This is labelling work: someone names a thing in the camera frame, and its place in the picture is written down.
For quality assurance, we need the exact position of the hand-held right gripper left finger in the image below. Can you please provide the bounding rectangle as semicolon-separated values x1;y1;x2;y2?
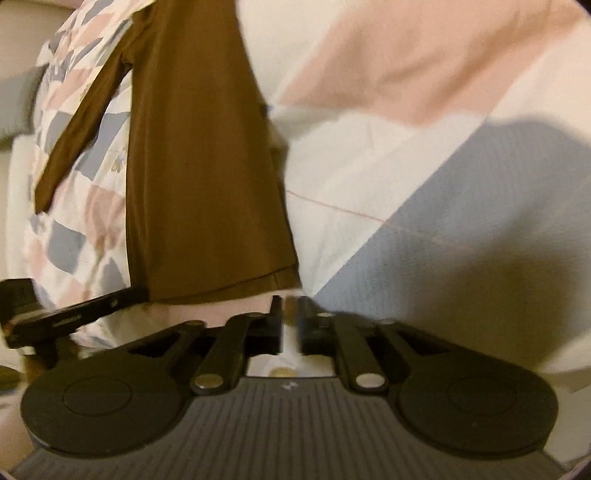
129;295;283;395

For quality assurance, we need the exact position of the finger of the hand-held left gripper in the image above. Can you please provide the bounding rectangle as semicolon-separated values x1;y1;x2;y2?
51;285;151;333

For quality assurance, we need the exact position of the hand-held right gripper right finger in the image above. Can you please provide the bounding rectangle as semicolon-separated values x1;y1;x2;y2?
298;295;451;393

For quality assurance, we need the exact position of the brown long-sleeve shirt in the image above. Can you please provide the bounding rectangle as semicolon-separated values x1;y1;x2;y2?
34;0;303;305

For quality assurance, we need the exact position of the checkered quilt with bear print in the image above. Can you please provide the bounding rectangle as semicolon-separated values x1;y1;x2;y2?
9;0;591;384

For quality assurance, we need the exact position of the grey square pillow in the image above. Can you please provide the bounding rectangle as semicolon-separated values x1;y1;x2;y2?
0;65;49;139

